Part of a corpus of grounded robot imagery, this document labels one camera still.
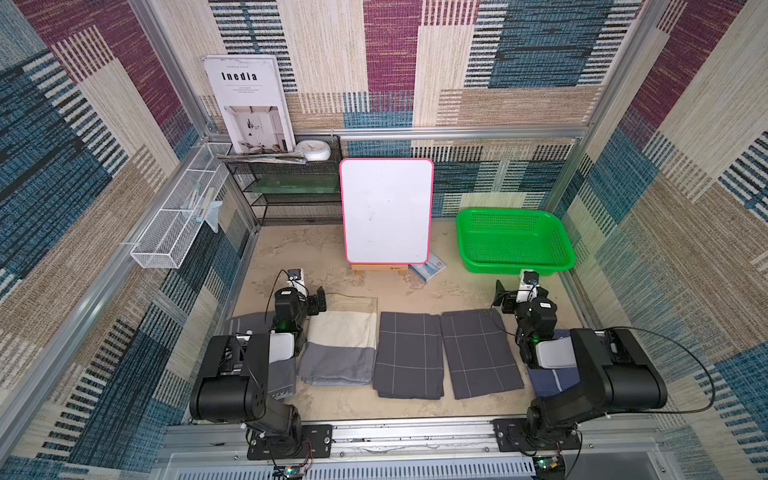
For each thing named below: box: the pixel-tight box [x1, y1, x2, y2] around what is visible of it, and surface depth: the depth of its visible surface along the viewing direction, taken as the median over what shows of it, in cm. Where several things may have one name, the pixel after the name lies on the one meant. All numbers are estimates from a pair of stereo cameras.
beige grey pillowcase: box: [299, 293, 378, 387], surface depth 90 cm
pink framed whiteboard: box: [340, 158, 435, 265], surface depth 96 cm
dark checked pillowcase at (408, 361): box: [372, 312, 445, 400], surface depth 87 cm
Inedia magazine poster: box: [201, 54, 296, 155], surface depth 81 cm
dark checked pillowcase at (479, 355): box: [440, 308, 525, 400], surface depth 87 cm
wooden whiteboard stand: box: [351, 264, 409, 277], surface depth 104 cm
